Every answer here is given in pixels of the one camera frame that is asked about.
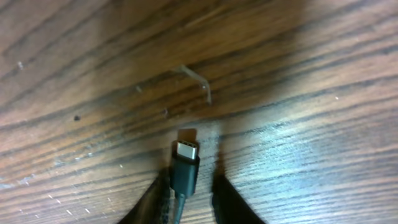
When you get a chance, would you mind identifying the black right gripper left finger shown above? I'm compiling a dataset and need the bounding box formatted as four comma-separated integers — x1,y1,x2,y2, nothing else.
118,169,170,224

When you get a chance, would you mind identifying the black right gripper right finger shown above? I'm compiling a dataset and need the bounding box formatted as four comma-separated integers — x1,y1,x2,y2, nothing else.
211,175,266,224

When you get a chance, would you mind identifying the black USB charging cable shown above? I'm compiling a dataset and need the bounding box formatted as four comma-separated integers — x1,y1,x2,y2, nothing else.
169,139,201,224

